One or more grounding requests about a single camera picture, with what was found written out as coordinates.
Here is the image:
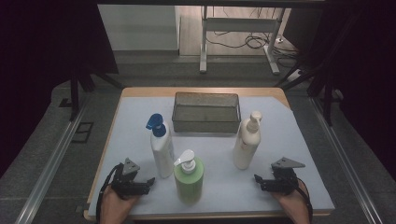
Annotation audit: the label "white metal desk frame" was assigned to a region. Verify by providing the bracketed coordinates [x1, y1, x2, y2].
[199, 6, 281, 76]

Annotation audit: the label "black floor cables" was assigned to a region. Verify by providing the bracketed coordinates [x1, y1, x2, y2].
[205, 6, 300, 68]

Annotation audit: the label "black stand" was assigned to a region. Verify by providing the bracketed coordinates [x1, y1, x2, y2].
[69, 62, 125, 122]
[274, 6, 337, 127]

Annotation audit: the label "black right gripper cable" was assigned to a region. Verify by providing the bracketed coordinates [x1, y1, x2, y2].
[295, 176, 314, 223]

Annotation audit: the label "aluminium rail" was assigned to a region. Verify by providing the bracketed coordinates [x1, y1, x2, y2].
[309, 96, 383, 224]
[15, 92, 92, 224]

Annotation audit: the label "white panel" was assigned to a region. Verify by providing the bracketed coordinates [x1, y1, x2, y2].
[97, 4, 180, 52]

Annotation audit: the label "light blue mat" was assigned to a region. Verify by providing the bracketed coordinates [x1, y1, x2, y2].
[87, 95, 335, 217]

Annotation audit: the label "person's right hand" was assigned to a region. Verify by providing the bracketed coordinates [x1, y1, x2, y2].
[270, 181, 311, 224]

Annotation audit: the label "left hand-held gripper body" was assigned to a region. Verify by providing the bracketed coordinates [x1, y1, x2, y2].
[111, 158, 148, 198]

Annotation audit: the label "grey metal mesh basket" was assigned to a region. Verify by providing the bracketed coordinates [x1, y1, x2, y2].
[171, 91, 242, 134]

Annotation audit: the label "green bottle with white pump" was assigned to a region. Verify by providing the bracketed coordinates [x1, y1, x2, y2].
[173, 148, 205, 205]

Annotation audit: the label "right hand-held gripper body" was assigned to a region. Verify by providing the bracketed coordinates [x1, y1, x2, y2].
[270, 157, 306, 196]

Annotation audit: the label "person's left hand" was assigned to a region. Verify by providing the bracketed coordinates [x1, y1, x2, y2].
[100, 186, 139, 224]

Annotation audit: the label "white bottle with blue pump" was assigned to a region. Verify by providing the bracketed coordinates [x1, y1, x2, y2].
[145, 113, 176, 179]

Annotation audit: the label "white power strip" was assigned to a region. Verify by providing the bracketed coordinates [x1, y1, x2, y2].
[288, 68, 304, 82]

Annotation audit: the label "cream white pump bottle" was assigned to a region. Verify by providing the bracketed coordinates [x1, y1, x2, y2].
[233, 110, 263, 171]

